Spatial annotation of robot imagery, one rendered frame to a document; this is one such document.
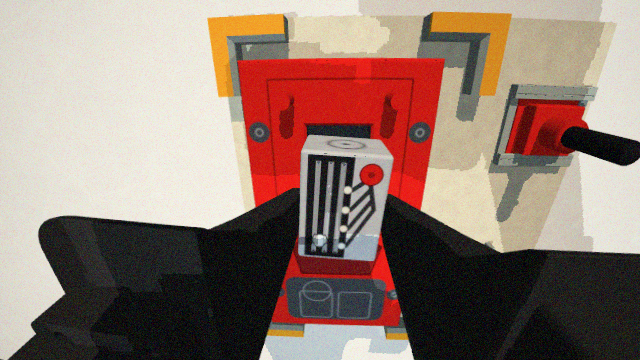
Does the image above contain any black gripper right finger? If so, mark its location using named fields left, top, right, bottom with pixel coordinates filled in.
left=381, top=194, right=640, bottom=360

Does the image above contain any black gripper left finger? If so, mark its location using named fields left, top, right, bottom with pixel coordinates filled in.
left=38, top=188, right=300, bottom=360

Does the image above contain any grey block with notch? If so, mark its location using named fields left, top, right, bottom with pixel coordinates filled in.
left=298, top=135, right=394, bottom=261

